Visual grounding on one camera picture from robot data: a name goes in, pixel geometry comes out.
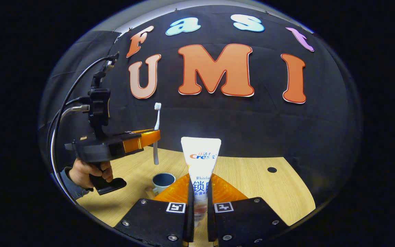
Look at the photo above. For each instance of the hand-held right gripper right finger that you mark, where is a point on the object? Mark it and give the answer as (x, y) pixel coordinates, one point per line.
(210, 219)

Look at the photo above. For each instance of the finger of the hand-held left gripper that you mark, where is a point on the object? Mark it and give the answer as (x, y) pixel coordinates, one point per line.
(146, 139)
(139, 131)

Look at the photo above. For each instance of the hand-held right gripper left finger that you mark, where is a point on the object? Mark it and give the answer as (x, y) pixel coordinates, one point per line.
(190, 219)

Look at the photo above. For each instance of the white toothbrush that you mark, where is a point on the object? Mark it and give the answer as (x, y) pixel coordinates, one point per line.
(156, 116)

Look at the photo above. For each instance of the white toothpaste tube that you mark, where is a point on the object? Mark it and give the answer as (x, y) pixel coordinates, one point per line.
(201, 161)

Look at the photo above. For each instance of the wooden desktop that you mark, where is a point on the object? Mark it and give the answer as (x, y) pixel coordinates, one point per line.
(252, 178)

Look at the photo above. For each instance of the black backdrop cloth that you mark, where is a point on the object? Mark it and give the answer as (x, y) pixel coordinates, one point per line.
(252, 127)

